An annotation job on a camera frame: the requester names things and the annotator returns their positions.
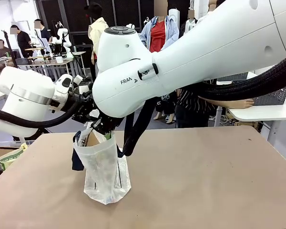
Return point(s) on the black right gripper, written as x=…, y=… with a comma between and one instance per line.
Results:
x=107, y=125

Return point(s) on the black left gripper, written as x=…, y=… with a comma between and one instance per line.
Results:
x=84, y=108

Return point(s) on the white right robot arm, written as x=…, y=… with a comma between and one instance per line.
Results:
x=193, y=59

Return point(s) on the person's right forearm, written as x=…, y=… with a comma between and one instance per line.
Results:
x=224, y=103

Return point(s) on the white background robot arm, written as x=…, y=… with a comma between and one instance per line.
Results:
x=64, y=40

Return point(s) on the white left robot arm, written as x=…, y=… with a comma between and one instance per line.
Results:
x=26, y=100

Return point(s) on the person's right hand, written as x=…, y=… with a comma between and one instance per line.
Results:
x=248, y=103

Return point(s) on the spiral notebook brown cover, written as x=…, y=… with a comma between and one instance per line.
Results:
x=93, y=139

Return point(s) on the wooden top background table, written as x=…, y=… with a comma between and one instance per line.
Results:
x=50, y=63

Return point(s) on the mannequin with beige jacket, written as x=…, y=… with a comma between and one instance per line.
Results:
x=96, y=33

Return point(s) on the person in striped shirt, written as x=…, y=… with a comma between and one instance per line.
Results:
x=188, y=107

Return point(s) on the standing person dark suit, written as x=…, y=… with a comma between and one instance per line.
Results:
x=44, y=32

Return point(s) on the green printed cardboard box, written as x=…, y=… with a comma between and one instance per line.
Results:
x=12, y=156

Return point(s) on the standing person black shirt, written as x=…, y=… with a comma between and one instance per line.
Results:
x=23, y=40

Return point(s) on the black tripod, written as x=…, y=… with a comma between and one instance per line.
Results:
x=10, y=52

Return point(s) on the seated person dark shirt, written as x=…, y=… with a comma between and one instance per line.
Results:
x=1, y=51

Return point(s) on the figure red shirt blue jacket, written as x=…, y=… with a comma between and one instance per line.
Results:
x=158, y=35

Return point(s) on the mannequin in white green top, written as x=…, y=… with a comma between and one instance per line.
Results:
x=190, y=23

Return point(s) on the white side table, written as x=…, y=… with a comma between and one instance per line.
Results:
x=264, y=112

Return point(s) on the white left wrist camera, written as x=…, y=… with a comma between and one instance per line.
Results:
x=82, y=87

